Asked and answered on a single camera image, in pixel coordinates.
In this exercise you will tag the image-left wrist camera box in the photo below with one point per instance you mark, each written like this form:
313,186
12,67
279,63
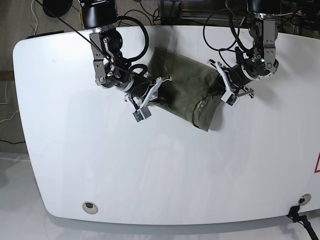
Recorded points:
141,114

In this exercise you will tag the olive green T-shirt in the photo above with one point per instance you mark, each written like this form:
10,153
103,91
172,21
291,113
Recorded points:
194,98

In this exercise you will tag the black clamp with cable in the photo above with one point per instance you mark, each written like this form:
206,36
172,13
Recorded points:
294,215

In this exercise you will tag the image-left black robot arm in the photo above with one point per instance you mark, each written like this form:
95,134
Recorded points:
112,69

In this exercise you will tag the aluminium frame rail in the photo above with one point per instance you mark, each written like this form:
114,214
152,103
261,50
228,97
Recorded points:
193,12

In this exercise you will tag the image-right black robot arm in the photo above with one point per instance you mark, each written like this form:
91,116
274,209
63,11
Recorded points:
253,63

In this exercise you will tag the left table cable grommet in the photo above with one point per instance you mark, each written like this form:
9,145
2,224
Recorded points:
90,208

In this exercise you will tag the right table cable grommet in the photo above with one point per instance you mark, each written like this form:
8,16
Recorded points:
305,199

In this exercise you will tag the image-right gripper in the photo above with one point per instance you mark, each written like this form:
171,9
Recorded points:
229,80

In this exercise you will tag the red triangle sticker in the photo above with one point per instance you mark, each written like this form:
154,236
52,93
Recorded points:
317,166

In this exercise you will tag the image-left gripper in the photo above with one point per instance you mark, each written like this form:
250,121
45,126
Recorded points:
141,92

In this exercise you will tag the black round stand base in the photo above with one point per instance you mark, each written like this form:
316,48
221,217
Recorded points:
56,8

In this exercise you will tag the table cable grommet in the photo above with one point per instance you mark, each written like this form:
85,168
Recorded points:
90,208
305,199

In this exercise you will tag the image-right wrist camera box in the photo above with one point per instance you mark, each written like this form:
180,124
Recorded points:
230,98

